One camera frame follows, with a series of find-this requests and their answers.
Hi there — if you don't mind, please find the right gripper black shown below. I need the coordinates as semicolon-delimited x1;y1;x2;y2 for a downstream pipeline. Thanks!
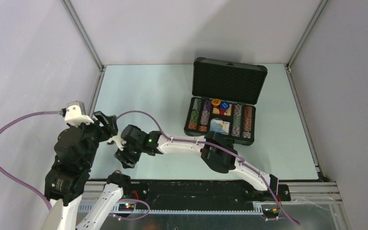
115;140;143;170

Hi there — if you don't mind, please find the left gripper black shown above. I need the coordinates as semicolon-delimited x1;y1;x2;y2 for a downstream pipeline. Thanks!
68;109;119;167

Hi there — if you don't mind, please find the red Texas Hold'em card deck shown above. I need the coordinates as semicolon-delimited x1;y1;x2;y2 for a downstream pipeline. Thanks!
212;105;232;116

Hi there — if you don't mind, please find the orange round button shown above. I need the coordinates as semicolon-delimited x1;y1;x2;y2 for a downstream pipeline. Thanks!
211;99;222;106

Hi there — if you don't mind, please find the blue round dealer button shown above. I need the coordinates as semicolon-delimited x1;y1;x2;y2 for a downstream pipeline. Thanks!
219;101;231;111

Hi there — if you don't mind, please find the black poker set case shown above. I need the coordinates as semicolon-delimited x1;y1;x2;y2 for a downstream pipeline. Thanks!
184;57;268;146

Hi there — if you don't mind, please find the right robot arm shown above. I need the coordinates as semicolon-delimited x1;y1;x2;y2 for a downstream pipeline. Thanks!
109;125;279;200

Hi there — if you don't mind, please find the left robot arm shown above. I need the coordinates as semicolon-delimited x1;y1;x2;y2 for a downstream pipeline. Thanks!
42;111;132;230

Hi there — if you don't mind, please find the green chip stack row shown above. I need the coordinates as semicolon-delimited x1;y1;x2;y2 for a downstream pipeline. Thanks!
188;98;202;130

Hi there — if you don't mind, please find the purple chip stack row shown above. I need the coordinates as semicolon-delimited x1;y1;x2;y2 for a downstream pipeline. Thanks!
198;100;212;132

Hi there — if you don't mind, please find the blue card deck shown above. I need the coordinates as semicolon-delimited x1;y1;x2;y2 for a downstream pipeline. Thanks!
209;118;230;135

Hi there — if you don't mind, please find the blue orange chip stack row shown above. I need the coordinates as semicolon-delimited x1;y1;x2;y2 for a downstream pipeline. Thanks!
232;104;242;137

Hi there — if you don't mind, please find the dark orange chip stack row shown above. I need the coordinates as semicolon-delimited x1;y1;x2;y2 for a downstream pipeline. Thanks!
242;106;253;139

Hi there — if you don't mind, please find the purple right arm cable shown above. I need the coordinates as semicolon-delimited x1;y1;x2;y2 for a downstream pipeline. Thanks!
116;110;301;226

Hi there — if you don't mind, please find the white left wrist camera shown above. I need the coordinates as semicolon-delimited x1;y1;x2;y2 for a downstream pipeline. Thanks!
64;101;94;127

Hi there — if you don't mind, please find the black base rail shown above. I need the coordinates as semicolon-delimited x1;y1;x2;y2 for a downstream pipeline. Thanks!
123;180;274;212

